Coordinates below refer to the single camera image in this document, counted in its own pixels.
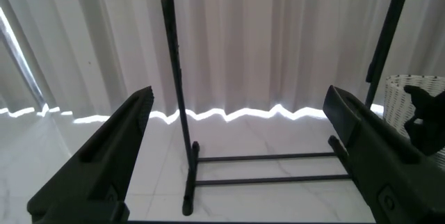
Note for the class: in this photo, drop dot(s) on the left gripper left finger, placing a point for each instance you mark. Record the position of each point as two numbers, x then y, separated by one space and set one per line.
97 168

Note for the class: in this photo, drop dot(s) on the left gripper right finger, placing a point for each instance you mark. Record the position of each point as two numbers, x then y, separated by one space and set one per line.
393 175

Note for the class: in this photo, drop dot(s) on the white laundry basket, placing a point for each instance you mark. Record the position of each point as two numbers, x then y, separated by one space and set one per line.
394 105

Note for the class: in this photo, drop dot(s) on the black clothes rack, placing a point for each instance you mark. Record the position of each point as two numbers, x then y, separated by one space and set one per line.
175 60

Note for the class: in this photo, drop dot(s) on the black garment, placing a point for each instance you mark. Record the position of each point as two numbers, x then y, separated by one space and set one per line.
427 123

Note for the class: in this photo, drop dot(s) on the white curtain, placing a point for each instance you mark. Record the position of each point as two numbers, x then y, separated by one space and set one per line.
260 43

